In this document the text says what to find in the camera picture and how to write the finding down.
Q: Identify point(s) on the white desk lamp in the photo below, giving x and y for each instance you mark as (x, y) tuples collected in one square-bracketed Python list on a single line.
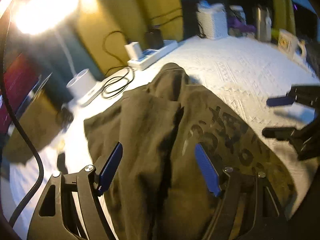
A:
[(50, 40)]

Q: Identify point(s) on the red screen tablet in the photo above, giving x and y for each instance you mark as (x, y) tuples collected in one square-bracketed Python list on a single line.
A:
[(20, 79)]

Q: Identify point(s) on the white perforated basket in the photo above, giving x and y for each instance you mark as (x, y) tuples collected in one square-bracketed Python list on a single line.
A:
[(212, 19)]

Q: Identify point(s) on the white textured bedspread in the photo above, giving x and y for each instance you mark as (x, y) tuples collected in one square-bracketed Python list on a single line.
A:
[(242, 72)]

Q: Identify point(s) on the black power adapter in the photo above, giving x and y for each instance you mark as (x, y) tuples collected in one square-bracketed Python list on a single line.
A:
[(154, 38)]

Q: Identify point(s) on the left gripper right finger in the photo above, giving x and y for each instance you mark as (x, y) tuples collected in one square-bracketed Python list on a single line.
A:
[(263, 215)]

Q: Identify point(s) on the white power strip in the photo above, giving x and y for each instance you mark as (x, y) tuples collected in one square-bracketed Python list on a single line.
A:
[(150, 56)]

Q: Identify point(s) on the dark brown t-shirt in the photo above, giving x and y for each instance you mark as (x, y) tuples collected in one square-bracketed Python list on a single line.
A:
[(158, 191)]

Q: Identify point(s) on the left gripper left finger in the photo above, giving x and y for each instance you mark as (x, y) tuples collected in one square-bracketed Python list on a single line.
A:
[(69, 206)]

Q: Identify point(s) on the stainless steel tumbler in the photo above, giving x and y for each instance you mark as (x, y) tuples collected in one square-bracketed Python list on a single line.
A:
[(263, 24)]

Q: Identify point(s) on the clear glass jar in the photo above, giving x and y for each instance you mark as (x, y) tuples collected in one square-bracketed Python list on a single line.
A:
[(239, 13)]

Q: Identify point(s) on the white cartoon mug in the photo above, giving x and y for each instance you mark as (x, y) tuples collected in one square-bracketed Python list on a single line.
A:
[(291, 45)]

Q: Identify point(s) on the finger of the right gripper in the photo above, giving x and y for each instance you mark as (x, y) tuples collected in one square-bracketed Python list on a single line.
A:
[(305, 141), (307, 95)]

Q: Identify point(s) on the white charger plug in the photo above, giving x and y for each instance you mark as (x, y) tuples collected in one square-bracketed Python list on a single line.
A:
[(134, 50)]

